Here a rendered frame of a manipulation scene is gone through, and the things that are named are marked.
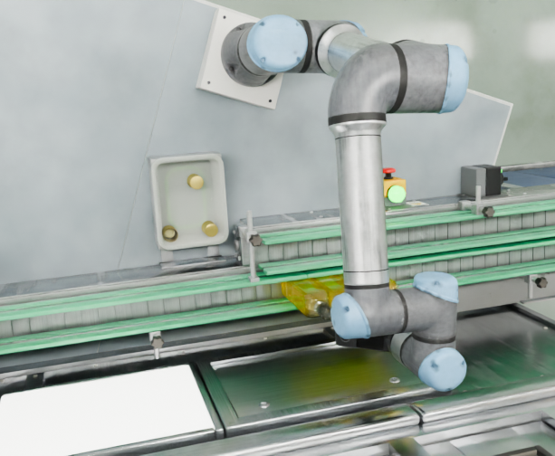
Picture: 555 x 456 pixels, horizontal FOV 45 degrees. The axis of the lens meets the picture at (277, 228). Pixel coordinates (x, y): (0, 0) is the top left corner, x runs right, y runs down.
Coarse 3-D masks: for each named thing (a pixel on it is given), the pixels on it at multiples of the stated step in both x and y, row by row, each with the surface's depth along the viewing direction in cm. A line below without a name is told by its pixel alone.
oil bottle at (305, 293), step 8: (296, 280) 162; (304, 280) 161; (312, 280) 161; (288, 288) 163; (296, 288) 157; (304, 288) 156; (312, 288) 155; (320, 288) 155; (288, 296) 164; (296, 296) 157; (304, 296) 151; (312, 296) 150; (320, 296) 150; (328, 296) 152; (296, 304) 158; (304, 304) 152; (312, 304) 150; (328, 304) 151; (304, 312) 153; (312, 312) 150
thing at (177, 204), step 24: (168, 168) 167; (192, 168) 169; (216, 168) 166; (168, 192) 168; (192, 192) 170; (216, 192) 168; (168, 216) 170; (192, 216) 171; (216, 216) 171; (192, 240) 167; (216, 240) 167
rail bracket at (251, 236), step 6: (252, 222) 156; (240, 228) 161; (246, 228) 162; (252, 228) 156; (240, 234) 162; (246, 234) 155; (252, 234) 152; (258, 234) 152; (246, 240) 156; (252, 240) 152; (258, 240) 152; (252, 246) 157; (252, 252) 157; (252, 258) 158; (252, 264) 158; (252, 270) 158; (252, 276) 158
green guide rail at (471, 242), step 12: (540, 228) 186; (552, 228) 186; (444, 240) 179; (456, 240) 178; (468, 240) 179; (480, 240) 177; (492, 240) 176; (504, 240) 176; (516, 240) 177; (396, 252) 169; (408, 252) 168; (420, 252) 169; (432, 252) 170; (264, 264) 165; (276, 264) 165; (288, 264) 165; (300, 264) 163; (312, 264) 162; (324, 264) 163; (336, 264) 163
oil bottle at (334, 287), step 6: (324, 276) 164; (330, 276) 164; (318, 282) 160; (324, 282) 159; (330, 282) 158; (336, 282) 158; (342, 282) 158; (324, 288) 156; (330, 288) 154; (336, 288) 154; (342, 288) 154; (330, 294) 152; (336, 294) 152; (330, 300) 152; (330, 306) 153
